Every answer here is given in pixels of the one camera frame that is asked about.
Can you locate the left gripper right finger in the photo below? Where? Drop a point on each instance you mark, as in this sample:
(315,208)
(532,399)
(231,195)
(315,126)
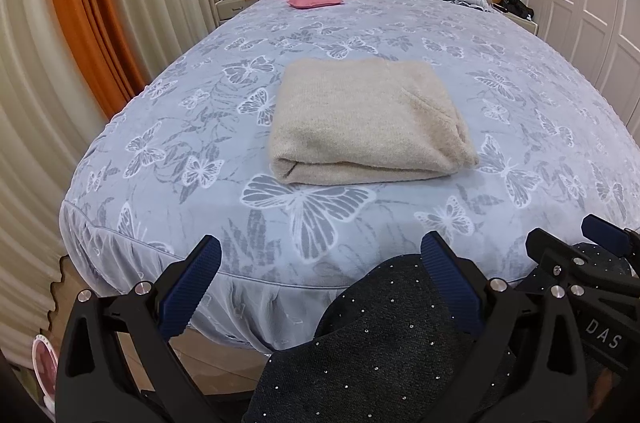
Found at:
(526,363)

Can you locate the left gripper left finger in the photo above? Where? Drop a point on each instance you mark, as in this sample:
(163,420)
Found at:
(116,362)

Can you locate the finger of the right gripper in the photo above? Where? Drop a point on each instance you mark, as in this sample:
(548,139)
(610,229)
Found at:
(622,242)

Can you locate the dark sparkly garment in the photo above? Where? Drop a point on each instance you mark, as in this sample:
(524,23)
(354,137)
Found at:
(385,351)

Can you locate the beige knit sweater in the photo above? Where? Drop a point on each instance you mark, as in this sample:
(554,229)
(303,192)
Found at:
(366,121)

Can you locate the red white round object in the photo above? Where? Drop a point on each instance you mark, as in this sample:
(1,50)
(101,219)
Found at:
(45,363)

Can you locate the right bedside table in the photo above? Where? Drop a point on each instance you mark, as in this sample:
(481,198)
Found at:
(530,25)

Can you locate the grey butterfly bedspread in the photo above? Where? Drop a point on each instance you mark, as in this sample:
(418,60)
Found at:
(189,157)

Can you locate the cream curtain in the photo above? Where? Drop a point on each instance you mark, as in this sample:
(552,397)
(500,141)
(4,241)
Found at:
(67,66)

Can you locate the black items on nightstand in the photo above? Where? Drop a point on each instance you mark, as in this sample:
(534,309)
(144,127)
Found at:
(518,8)

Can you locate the left bedside table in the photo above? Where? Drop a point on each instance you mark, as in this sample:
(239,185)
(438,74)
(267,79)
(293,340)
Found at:
(226,10)

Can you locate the bedside table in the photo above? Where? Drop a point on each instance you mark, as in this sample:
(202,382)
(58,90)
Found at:
(530,25)
(226,10)

